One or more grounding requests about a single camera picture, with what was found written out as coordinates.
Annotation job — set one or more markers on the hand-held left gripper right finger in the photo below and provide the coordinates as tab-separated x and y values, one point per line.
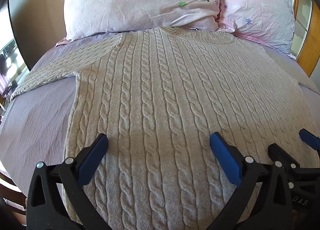
225	156

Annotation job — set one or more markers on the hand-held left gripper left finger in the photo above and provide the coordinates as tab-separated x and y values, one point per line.
93	158

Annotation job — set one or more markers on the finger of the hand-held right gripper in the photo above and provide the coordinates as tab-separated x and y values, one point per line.
283	156
310	138

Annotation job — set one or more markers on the purple bed sheet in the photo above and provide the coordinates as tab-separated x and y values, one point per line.
37	122

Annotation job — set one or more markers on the bright window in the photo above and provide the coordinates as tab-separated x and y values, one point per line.
10	62

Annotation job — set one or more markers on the pink floral pillow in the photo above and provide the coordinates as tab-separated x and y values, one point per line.
257	10

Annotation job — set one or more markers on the white floral tree print pillow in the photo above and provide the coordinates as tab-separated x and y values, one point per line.
130	2

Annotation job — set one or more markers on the wooden bed frame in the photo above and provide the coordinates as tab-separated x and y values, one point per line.
11	188

